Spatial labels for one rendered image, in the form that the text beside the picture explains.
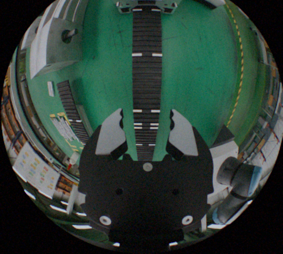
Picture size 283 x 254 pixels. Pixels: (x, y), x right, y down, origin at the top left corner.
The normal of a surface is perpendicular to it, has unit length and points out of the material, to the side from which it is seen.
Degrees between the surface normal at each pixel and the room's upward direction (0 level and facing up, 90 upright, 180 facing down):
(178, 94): 0
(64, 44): 90
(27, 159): 90
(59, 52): 90
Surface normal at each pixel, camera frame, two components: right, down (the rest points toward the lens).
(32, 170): 0.99, -0.07
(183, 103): -0.03, 0.51
